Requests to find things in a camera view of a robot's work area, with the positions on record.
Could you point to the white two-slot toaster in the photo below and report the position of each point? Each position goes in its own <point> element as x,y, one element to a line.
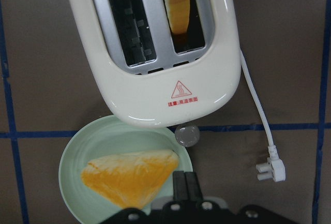
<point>151,78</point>

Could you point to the light green plate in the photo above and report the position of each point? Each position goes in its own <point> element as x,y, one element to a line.
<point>105,136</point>

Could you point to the bread slice in toaster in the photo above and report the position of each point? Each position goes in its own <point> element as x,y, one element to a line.
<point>178,13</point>

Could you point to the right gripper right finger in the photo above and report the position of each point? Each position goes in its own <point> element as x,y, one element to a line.
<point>193,187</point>

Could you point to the triangular bread on plate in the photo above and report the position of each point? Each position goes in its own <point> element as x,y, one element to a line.
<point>130,179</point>

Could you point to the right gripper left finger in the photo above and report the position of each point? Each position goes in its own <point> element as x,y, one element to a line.
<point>180,192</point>

